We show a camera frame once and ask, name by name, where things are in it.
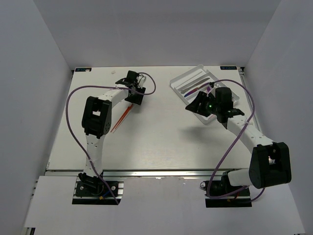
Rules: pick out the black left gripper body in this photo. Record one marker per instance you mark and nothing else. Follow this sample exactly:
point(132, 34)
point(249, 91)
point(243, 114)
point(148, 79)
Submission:
point(136, 98)

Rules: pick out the ornate silver table knife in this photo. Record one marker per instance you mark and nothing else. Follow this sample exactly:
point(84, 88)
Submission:
point(183, 91)

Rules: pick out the orange chopstick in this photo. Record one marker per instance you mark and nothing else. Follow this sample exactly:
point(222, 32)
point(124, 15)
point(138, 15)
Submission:
point(121, 118)
point(125, 117)

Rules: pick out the blue label sticker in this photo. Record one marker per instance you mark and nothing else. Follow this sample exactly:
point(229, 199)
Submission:
point(228, 67)
point(83, 69)

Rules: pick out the blue label sticker left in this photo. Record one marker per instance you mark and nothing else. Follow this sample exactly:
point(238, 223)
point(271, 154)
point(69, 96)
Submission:
point(83, 69)

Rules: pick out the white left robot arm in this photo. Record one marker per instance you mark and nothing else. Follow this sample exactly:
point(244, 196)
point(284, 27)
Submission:
point(97, 117)

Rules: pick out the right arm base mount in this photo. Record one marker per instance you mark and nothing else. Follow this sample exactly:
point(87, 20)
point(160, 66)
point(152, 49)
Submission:
point(240, 197)

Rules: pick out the blue label sticker right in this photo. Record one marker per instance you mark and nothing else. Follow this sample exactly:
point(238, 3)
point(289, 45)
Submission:
point(228, 67)

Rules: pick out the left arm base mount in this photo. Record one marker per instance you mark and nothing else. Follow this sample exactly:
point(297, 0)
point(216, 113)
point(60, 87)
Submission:
point(93, 191)

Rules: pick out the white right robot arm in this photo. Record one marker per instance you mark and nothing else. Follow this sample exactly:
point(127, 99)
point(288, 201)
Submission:
point(270, 161)

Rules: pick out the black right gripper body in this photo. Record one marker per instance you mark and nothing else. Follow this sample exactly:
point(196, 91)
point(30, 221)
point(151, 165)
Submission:
point(208, 105)

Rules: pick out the iridescent rainbow steak knife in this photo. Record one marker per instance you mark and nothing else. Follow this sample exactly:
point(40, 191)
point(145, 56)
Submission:
point(196, 89)

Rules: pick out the clear chopstick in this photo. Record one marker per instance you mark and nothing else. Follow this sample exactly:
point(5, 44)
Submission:
point(190, 78)

